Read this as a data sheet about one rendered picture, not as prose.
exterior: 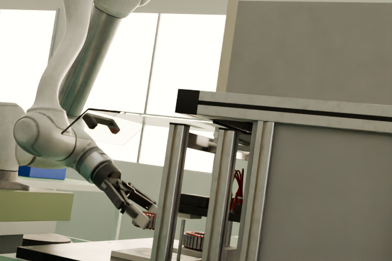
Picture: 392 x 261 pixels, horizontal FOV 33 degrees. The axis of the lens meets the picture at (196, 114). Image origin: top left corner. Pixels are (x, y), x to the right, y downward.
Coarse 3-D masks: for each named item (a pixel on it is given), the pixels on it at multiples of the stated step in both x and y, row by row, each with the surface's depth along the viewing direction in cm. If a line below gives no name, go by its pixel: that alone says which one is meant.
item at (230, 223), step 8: (184, 200) 137; (192, 200) 136; (200, 200) 136; (208, 200) 136; (184, 208) 136; (192, 208) 136; (200, 208) 135; (184, 216) 137; (192, 216) 137; (200, 216) 141; (232, 216) 132; (240, 216) 131; (232, 224) 138
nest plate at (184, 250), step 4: (176, 248) 158; (184, 248) 160; (188, 248) 161; (176, 252) 158; (184, 252) 157; (188, 252) 157; (192, 252) 156; (196, 252) 156; (200, 252) 156; (196, 256) 156; (200, 256) 155
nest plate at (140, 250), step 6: (114, 252) 137; (120, 252) 137; (126, 252) 138; (132, 252) 139; (138, 252) 140; (144, 252) 142; (150, 252) 143; (126, 258) 136; (132, 258) 135; (138, 258) 135; (144, 258) 134; (174, 258) 139; (180, 258) 140; (186, 258) 142; (192, 258) 143; (198, 258) 144
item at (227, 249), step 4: (224, 248) 133; (228, 248) 134; (232, 248) 135; (236, 248) 136; (224, 252) 131; (228, 252) 131; (232, 252) 134; (224, 256) 131; (228, 256) 132; (232, 256) 134; (224, 260) 131; (228, 260) 132; (232, 260) 134
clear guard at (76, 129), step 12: (96, 108) 129; (84, 120) 132; (96, 120) 135; (108, 120) 138; (120, 120) 142; (132, 120) 141; (144, 120) 136; (156, 120) 131; (168, 120) 127; (180, 120) 123; (192, 120) 120; (204, 120) 119; (72, 132) 133; (84, 132) 136; (96, 132) 140; (108, 132) 143; (120, 132) 146; (132, 132) 150; (240, 132) 133; (120, 144) 152
